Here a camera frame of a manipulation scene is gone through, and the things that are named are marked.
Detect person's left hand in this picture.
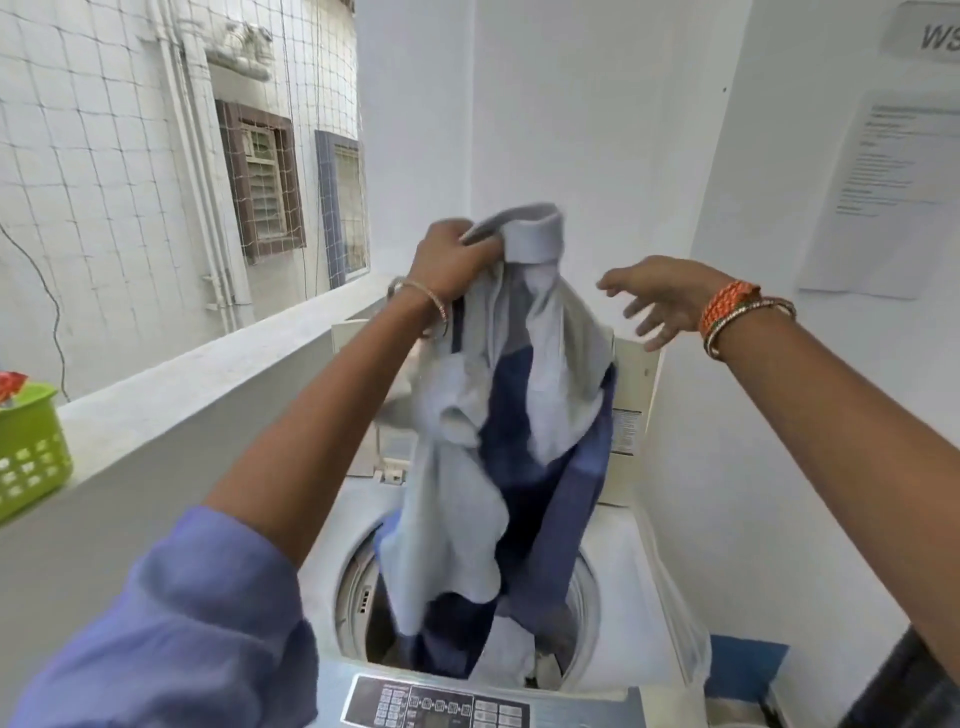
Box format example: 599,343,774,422
408,218,505,305

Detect person's right hand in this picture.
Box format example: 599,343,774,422
596,255,733,354

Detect blue and grey shirt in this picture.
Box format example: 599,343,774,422
389,202,616,684

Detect navy blue clothes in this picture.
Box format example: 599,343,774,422
374,359,618,680

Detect white blue washing machine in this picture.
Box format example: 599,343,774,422
299,318,714,728

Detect person's left forearm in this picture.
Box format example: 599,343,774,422
202,288,444,571

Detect person's right forearm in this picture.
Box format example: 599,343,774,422
716,307,960,654

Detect person's blue tunic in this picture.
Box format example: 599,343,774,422
7,506,320,728

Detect thin multicolour bangle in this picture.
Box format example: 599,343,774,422
386,275,451,343

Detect beaded green red bangle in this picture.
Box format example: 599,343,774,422
703,296,798,361

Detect grey framed window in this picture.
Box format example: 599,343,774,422
314,129,371,294

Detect brown louvred window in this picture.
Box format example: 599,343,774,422
215,98,307,264

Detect white paper notice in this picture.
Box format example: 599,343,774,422
796,89,960,301

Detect white drain pipes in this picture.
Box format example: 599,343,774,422
146,0,256,331

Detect white safety net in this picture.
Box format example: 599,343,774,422
0,0,369,403

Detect green plastic basket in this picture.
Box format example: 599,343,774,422
0,382,75,525

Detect orange thread bracelet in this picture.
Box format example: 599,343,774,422
697,279,763,339

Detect grey wall sign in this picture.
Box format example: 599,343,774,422
878,0,960,65

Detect black wall cable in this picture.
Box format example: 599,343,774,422
0,221,70,403

